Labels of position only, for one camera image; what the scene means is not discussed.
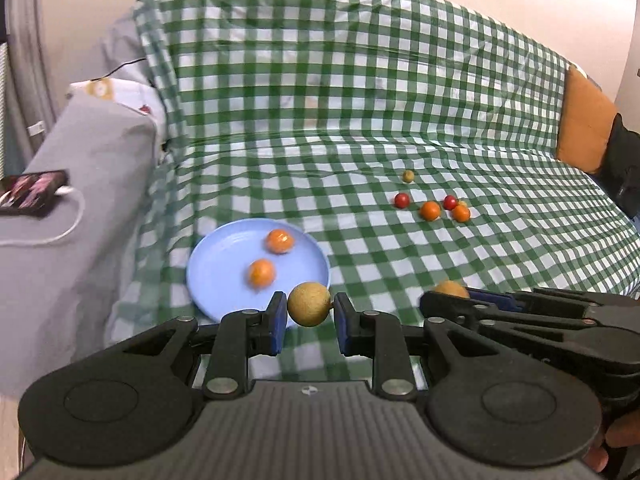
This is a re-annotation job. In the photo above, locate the wrapped orange fruit back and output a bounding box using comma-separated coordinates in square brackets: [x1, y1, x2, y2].
[265, 229, 295, 255]

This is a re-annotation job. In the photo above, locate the orange cushion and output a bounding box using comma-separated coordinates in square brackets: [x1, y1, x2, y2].
[556, 65, 617, 174]

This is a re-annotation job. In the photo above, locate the green white checkered cloth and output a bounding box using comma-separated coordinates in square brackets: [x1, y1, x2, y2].
[106, 0, 640, 386]

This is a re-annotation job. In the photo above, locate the red cherry tomato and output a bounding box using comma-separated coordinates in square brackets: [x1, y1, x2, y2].
[394, 193, 411, 209]
[442, 195, 458, 211]

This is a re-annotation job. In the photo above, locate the tan round fruit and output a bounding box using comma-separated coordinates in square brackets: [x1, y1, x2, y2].
[288, 282, 331, 327]

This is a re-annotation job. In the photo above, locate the wrapped orange fruit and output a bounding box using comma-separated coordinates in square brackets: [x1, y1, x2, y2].
[265, 229, 295, 255]
[246, 258, 277, 290]

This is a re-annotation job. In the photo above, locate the orange tomato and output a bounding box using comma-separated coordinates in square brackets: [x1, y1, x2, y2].
[419, 200, 442, 222]
[451, 204, 471, 223]

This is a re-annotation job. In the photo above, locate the person's right hand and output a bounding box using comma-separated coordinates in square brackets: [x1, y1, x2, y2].
[584, 411, 640, 472]

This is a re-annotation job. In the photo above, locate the black smartphone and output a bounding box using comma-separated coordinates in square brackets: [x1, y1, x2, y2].
[0, 170, 68, 218]

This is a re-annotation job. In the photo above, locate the grey curtain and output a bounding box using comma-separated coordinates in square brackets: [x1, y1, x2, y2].
[1, 0, 58, 176]

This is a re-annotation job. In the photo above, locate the white charging cable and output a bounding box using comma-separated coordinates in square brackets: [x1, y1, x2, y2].
[0, 185, 87, 248]

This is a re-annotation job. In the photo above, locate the grey sofa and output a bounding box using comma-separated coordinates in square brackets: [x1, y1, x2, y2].
[1, 15, 160, 401]

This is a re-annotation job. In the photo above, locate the light blue plate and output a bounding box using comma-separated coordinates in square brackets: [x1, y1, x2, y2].
[186, 218, 331, 322]

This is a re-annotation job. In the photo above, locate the wrapped orange fruit centre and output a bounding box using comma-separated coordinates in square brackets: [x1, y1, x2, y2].
[246, 258, 277, 290]

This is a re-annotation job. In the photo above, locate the white patterned pillow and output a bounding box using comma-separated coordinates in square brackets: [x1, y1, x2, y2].
[66, 77, 166, 140]

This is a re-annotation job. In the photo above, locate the small green-yellow fruit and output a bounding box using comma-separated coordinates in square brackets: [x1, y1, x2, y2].
[402, 170, 414, 183]

